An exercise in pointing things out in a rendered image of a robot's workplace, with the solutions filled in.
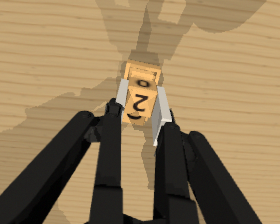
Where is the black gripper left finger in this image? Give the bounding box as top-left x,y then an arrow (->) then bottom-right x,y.
0,79 -> 129,224

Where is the wooden digit cube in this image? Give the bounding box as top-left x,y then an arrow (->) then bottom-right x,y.
122,113 -> 146,126
124,77 -> 158,118

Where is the light wooden rectangular tray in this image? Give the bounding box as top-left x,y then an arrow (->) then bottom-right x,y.
124,59 -> 161,84

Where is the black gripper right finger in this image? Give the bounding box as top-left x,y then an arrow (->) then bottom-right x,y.
151,86 -> 262,224

